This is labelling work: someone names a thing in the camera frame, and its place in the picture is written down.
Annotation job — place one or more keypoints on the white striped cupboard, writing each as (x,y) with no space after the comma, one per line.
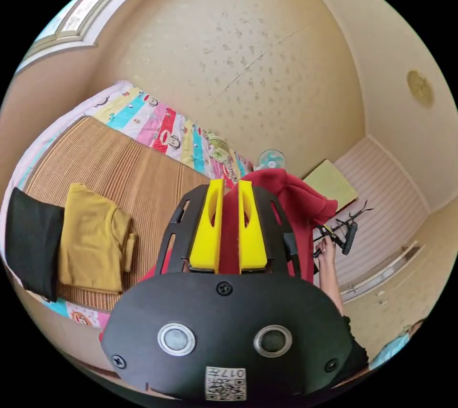
(386,197)

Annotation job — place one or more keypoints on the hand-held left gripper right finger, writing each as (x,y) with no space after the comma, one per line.
(252,247)

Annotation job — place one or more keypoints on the small fan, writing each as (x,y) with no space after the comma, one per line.
(272,159)

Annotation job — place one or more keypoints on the black garment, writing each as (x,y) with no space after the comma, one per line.
(34,236)

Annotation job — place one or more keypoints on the person's right forearm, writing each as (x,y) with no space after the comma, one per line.
(331,288)

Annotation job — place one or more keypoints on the red long sleeve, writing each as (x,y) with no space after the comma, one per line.
(304,197)

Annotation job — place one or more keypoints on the window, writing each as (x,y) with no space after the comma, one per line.
(77,14)

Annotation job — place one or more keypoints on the mustard yellow shirt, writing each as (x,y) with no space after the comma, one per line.
(91,236)

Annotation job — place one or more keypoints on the person's body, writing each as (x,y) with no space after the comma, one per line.
(356,347)

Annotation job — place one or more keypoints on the person's right hand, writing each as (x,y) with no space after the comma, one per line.
(325,254)

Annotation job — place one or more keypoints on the round golden fixture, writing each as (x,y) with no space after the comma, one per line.
(420,89)

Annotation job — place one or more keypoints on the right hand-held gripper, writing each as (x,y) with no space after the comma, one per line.
(338,233)

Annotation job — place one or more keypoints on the pale yellow board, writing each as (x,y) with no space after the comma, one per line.
(331,184)

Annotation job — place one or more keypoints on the green floral pillow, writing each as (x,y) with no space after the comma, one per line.
(218,145)

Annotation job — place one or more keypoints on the bed with woven mat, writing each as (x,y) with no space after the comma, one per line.
(118,165)

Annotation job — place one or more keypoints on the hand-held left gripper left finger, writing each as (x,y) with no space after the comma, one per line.
(205,236)

